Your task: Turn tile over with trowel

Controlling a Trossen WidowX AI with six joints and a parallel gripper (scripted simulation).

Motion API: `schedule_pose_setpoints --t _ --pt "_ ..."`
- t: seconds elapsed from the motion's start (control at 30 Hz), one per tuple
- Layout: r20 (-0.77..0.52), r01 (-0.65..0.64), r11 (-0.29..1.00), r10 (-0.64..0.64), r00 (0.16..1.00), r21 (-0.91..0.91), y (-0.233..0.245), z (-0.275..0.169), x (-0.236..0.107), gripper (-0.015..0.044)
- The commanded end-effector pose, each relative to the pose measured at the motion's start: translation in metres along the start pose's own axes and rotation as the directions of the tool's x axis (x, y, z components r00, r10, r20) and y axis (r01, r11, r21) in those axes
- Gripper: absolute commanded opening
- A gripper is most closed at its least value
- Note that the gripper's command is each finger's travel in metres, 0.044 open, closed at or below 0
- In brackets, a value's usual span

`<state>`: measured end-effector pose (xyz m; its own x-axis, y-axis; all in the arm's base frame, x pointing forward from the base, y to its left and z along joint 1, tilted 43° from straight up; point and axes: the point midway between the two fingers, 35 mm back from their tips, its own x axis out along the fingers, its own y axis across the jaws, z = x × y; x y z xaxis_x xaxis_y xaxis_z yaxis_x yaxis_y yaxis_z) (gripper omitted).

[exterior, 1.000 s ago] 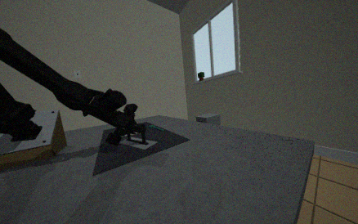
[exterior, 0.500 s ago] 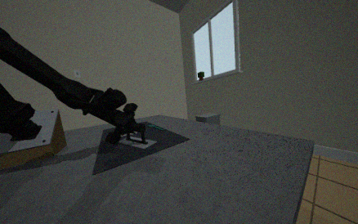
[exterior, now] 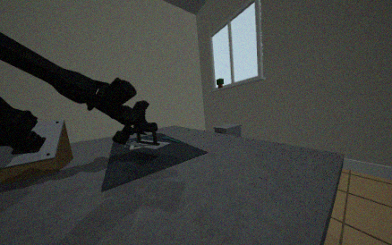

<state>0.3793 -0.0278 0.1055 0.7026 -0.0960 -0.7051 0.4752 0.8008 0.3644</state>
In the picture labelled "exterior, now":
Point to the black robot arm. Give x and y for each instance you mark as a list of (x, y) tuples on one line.
[(16, 125)]

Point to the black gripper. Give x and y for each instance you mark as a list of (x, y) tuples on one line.
[(121, 137)]

